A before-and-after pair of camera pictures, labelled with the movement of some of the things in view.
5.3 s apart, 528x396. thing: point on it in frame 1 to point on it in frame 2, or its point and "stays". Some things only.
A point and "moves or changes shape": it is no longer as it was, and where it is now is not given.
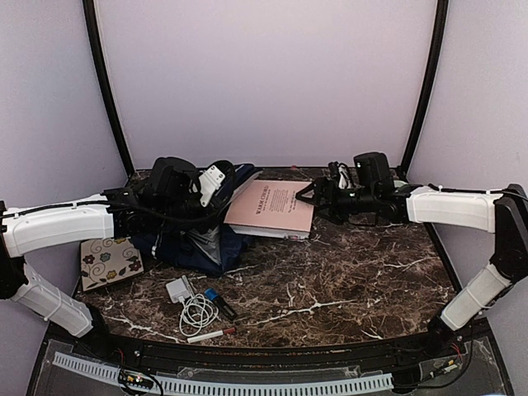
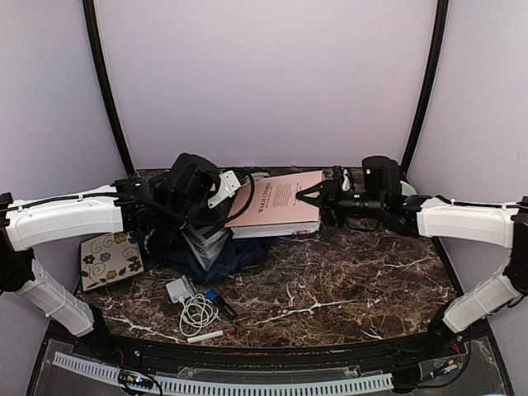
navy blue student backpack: (179, 249) moves or changes shape
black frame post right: (429, 85) stays
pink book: (271, 208) moves or changes shape
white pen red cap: (210, 335) stays
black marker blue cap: (221, 304) stays
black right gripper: (322, 184) stays
